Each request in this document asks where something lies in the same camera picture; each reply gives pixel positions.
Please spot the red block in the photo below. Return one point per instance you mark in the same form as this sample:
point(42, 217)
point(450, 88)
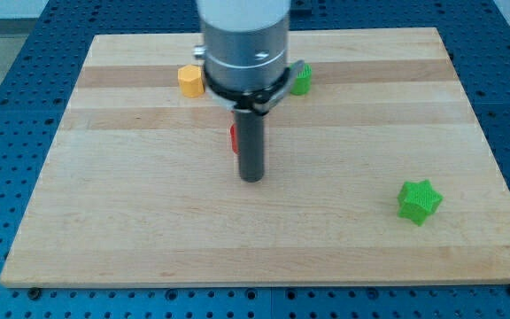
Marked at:
point(234, 145)

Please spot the green star block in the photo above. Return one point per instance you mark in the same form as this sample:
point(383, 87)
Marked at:
point(417, 201)

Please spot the light wooden board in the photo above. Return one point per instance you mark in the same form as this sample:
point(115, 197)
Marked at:
point(140, 186)

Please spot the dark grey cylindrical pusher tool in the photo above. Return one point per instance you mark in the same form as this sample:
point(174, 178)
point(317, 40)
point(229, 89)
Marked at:
point(249, 128)

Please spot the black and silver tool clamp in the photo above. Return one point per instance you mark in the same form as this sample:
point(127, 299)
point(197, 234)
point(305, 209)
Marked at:
point(259, 102)

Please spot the green round block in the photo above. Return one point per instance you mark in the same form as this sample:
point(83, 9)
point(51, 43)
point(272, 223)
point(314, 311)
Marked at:
point(303, 81)

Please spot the yellow hexagon block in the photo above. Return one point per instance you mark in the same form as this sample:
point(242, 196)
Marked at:
point(190, 81)

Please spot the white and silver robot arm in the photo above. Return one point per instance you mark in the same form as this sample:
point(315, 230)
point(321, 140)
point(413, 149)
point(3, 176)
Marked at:
point(245, 42)

